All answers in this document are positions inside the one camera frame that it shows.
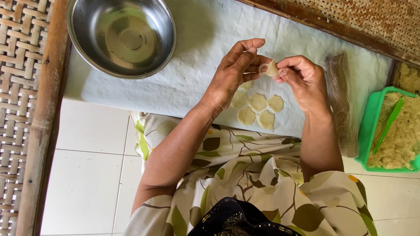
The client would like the woven bamboo tray light frame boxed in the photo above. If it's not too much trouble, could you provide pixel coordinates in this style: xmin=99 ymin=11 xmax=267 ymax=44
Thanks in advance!
xmin=0 ymin=0 xmax=72 ymax=236

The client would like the woven bamboo tray dark frame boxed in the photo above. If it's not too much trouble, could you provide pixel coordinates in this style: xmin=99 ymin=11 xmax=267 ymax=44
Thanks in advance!
xmin=234 ymin=0 xmax=420 ymax=68

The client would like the person's right hand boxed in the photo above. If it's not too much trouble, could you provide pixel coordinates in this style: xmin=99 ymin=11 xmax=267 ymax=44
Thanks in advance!
xmin=273 ymin=55 xmax=331 ymax=114

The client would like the pale dough piece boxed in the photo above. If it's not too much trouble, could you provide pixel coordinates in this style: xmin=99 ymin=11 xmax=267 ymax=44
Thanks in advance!
xmin=259 ymin=59 xmax=279 ymax=78

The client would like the plastic-wrapped rolling pin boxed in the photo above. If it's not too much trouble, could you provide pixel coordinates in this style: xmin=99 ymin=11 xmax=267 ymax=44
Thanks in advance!
xmin=325 ymin=50 xmax=360 ymax=158

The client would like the group of flat dough discs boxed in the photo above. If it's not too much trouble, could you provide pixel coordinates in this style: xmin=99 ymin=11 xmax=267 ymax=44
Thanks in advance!
xmin=230 ymin=80 xmax=285 ymax=130

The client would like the stainless steel bowl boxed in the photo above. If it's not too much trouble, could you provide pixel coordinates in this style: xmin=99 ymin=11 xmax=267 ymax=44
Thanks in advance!
xmin=66 ymin=0 xmax=177 ymax=80

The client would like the person's left hand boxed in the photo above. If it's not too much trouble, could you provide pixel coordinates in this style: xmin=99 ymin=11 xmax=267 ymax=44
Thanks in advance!
xmin=201 ymin=38 xmax=273 ymax=113

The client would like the green plastic container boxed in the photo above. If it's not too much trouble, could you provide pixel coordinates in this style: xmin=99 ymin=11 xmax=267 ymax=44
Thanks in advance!
xmin=355 ymin=86 xmax=420 ymax=173

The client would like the pile of shaped yellow pastries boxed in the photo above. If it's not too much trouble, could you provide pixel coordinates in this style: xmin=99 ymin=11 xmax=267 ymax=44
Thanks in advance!
xmin=398 ymin=62 xmax=420 ymax=94

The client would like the leaf-print cream dress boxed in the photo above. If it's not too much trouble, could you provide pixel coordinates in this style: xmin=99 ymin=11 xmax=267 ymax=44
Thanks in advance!
xmin=123 ymin=111 xmax=378 ymax=236

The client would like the black beaded garment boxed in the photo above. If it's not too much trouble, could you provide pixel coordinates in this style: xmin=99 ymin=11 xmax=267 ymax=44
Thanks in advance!
xmin=187 ymin=197 xmax=302 ymax=236

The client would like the green plastic spatula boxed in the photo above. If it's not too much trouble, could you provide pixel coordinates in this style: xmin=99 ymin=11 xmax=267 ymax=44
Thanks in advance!
xmin=372 ymin=97 xmax=405 ymax=155

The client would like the crumbly yellow filling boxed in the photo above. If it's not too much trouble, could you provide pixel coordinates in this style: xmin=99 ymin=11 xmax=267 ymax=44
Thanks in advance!
xmin=367 ymin=92 xmax=420 ymax=170

